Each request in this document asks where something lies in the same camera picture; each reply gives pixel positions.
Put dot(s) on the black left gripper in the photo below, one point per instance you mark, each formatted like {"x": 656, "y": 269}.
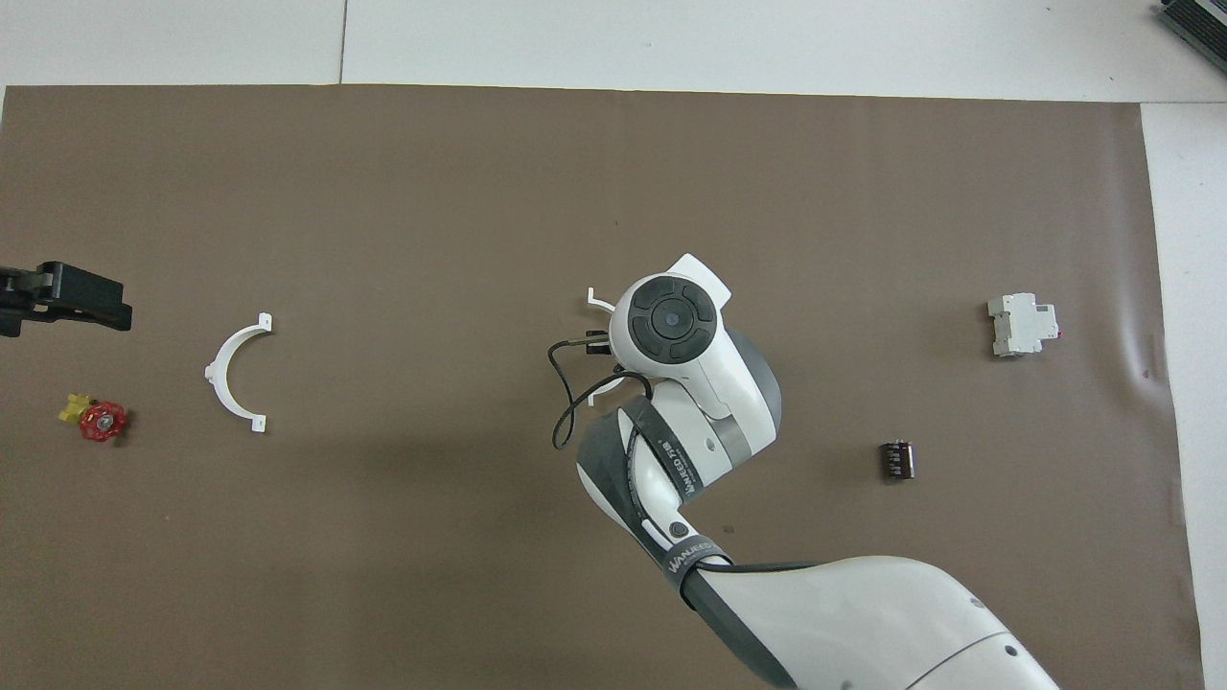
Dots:
{"x": 17, "y": 292}

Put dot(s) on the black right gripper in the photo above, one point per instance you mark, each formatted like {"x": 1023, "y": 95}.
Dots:
{"x": 598, "y": 343}

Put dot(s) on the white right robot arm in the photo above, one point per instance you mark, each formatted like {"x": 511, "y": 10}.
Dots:
{"x": 863, "y": 623}

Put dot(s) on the red yellow valve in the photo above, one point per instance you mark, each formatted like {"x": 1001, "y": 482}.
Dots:
{"x": 103, "y": 422}

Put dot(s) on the brown paper table mat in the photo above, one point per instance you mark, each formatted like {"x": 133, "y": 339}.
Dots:
{"x": 288, "y": 240}

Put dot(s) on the black cylindrical capacitor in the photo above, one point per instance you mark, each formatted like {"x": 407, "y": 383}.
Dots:
{"x": 898, "y": 460}

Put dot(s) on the white circuit breaker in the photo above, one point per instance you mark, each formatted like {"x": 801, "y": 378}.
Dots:
{"x": 1018, "y": 326}

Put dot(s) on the grey ribbed device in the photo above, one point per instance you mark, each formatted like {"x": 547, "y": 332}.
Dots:
{"x": 1203, "y": 24}

